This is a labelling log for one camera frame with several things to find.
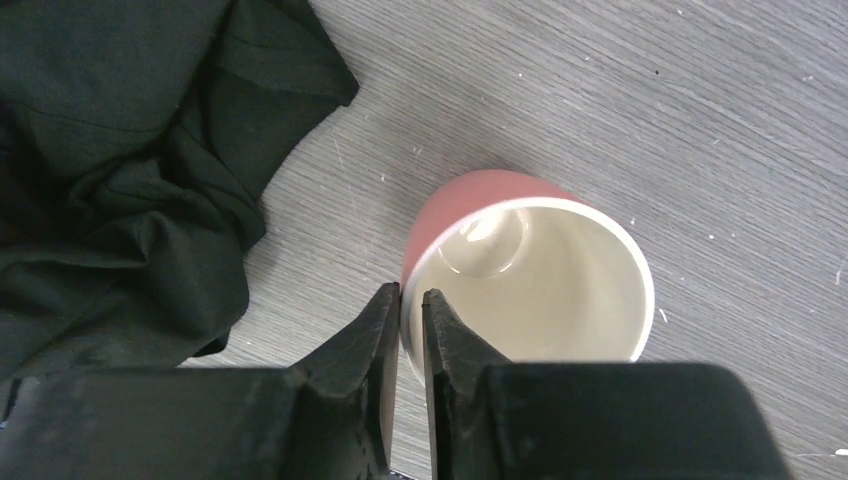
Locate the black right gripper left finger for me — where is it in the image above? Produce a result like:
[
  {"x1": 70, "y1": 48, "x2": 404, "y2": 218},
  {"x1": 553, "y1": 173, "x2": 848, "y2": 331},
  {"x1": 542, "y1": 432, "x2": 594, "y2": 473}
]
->
[{"x1": 1, "y1": 283, "x2": 400, "y2": 479}]

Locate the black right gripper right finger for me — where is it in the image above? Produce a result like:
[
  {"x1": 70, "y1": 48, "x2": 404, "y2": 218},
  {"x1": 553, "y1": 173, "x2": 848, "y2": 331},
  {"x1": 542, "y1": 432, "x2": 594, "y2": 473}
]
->
[{"x1": 422, "y1": 289, "x2": 792, "y2": 479}]

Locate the pink mug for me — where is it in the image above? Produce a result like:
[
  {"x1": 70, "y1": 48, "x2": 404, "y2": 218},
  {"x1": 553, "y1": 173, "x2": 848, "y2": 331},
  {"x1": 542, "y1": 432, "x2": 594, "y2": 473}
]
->
[{"x1": 400, "y1": 169, "x2": 655, "y2": 378}]

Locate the black cloth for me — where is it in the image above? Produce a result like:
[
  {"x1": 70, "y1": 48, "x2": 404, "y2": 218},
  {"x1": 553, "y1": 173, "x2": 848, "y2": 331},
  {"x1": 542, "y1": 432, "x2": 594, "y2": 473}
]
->
[{"x1": 1, "y1": 1, "x2": 358, "y2": 379}]

